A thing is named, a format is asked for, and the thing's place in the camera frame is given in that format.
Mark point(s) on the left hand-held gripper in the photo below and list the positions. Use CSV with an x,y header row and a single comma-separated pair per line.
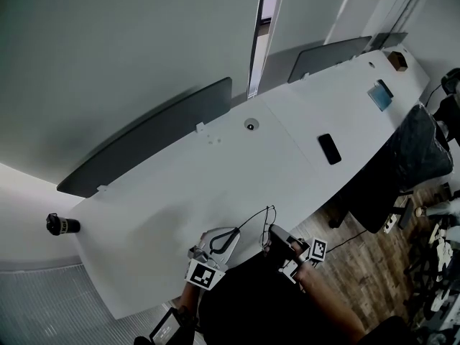
x,y
203,274

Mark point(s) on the brown cardboard box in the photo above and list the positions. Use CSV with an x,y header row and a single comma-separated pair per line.
x,y
397,60

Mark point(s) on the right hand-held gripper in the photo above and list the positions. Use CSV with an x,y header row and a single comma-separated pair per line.
x,y
316,250

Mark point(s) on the glass door strip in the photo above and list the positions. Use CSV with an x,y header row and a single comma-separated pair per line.
x,y
261,38

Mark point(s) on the black office chair with headrest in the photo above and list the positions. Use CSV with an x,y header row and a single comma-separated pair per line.
x,y
450,102

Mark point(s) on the white power strip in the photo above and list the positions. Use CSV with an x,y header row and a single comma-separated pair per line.
x,y
390,225

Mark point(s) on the blue notebook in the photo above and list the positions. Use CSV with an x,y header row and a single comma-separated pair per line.
x,y
379,96

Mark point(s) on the black mesh office chair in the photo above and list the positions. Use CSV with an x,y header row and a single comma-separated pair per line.
x,y
406,160

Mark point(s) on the person's right forearm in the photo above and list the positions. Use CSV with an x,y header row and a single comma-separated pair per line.
x,y
327,300

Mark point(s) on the black wrist-worn screen device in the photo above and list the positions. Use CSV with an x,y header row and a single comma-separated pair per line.
x,y
167,327

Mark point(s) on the person's left forearm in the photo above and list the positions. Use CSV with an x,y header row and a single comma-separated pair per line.
x,y
187,297

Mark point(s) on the person's right hand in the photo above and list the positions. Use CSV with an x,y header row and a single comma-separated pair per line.
x,y
299,248

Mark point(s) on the person's black clothing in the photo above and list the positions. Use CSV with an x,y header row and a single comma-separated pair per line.
x,y
258,300

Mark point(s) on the black drink bottle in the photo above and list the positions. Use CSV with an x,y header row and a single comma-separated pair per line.
x,y
62,225

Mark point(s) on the black smartphone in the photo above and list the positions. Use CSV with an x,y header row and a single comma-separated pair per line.
x,y
329,149

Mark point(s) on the long dark grey desk divider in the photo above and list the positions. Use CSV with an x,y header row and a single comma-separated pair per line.
x,y
143,140

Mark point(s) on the medium dark grey desk divider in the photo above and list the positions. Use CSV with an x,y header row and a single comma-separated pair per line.
x,y
328,58

